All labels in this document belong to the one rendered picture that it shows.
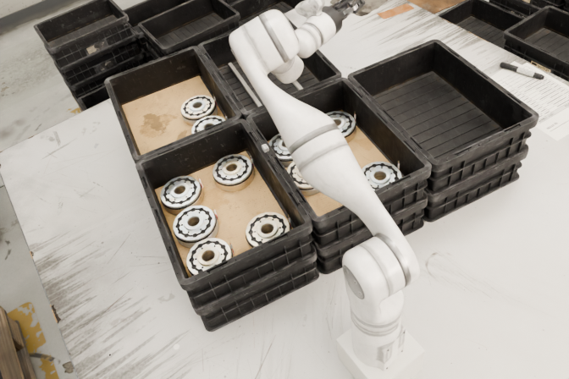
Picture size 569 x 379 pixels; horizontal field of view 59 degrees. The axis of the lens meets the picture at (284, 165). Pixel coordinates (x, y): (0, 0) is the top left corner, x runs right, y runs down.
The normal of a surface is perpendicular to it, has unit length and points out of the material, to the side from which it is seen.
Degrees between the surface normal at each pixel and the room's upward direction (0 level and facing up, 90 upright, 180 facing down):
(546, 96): 0
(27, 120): 0
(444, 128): 0
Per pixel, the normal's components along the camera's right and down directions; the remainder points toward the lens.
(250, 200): -0.13, -0.67
